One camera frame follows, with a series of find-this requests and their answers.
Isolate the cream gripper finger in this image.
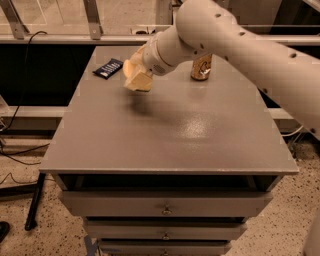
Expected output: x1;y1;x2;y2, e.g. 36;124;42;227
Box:
124;66;153;92

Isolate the bottom grey drawer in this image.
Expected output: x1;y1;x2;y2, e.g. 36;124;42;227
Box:
99;239;231;256

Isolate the gold soda can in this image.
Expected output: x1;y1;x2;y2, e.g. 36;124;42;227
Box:
191;54;212;81

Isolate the black cable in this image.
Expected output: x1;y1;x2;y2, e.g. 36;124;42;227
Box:
0;30;51;185

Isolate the yellow sponge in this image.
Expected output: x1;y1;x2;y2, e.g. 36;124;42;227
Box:
123;60;141;83

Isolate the black floor stand leg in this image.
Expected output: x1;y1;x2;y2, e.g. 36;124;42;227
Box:
25;173;46;231

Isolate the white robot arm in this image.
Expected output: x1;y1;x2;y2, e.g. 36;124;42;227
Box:
123;0;320;139

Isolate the middle grey drawer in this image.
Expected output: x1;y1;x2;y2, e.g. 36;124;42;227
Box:
84;218;247;240

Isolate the grey drawer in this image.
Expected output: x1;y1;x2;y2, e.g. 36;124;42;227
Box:
99;239;231;256
84;218;247;240
60;191;272;217

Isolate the metal frame rail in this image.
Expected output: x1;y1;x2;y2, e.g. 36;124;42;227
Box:
0;33;320;47

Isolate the top grey drawer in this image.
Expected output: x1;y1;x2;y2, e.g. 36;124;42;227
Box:
60;191;272;217

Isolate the grey drawer cabinet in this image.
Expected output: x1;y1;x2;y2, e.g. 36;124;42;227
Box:
39;45;300;256

